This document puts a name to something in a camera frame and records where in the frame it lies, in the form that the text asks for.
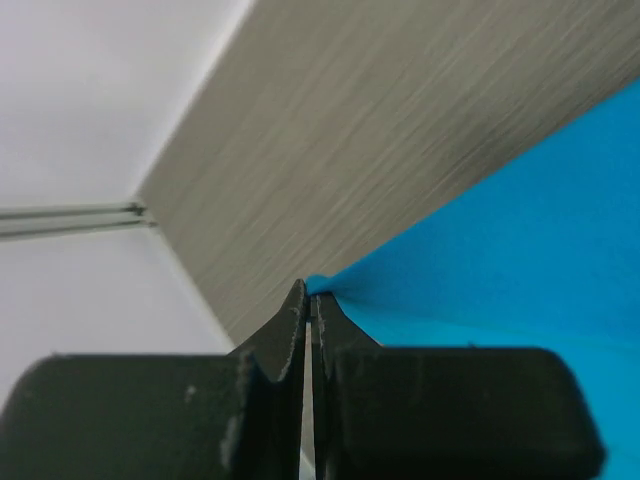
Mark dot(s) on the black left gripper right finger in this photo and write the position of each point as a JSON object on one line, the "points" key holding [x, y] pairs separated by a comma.
{"points": [[444, 412]]}

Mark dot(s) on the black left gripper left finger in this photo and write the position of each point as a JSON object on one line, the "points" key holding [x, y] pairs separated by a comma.
{"points": [[233, 416]]}

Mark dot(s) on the blue t shirt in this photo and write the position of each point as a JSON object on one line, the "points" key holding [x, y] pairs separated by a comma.
{"points": [[544, 252]]}

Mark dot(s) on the aluminium frame post left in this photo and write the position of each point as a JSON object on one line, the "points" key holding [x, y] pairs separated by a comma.
{"points": [[34, 222]]}

